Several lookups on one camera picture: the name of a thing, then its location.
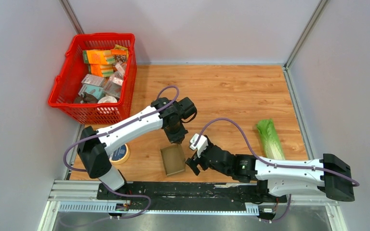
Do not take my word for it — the cardboard box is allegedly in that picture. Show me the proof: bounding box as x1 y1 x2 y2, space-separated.
160 144 185 177

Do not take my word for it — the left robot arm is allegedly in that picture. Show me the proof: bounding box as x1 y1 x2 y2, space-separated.
77 97 198 200

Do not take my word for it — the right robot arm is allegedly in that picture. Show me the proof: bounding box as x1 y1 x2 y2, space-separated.
185 145 355 202

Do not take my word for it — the teal box in basket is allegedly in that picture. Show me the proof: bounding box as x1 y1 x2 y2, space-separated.
78 84 105 100

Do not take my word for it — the orange green box lower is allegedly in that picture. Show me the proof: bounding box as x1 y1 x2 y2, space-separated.
88 64 115 77

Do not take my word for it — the orange green box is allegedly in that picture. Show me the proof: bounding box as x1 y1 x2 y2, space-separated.
82 50 116 65
88 64 115 77

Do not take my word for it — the orange green box upper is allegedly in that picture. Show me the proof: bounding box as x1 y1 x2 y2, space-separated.
82 50 116 65

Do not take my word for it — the green napa cabbage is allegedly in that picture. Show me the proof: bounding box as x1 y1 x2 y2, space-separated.
256 119 286 160

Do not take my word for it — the clear packet in basket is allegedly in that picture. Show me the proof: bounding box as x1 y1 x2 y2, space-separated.
103 72 124 99

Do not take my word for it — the white tape roll in basket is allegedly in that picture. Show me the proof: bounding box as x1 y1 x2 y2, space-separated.
97 96 118 104

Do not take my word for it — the red plastic shopping basket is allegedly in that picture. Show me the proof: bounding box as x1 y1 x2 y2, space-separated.
48 33 137 125

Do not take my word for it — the colourful snack packet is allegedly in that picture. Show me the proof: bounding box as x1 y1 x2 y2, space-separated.
110 44 129 63

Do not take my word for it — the grey packet in basket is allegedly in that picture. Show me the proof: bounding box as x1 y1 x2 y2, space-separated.
81 74 107 87

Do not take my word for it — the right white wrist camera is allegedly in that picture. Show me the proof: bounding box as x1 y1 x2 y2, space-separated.
189 133 208 157

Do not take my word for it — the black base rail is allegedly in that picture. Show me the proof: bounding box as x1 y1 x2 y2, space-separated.
51 181 288 220

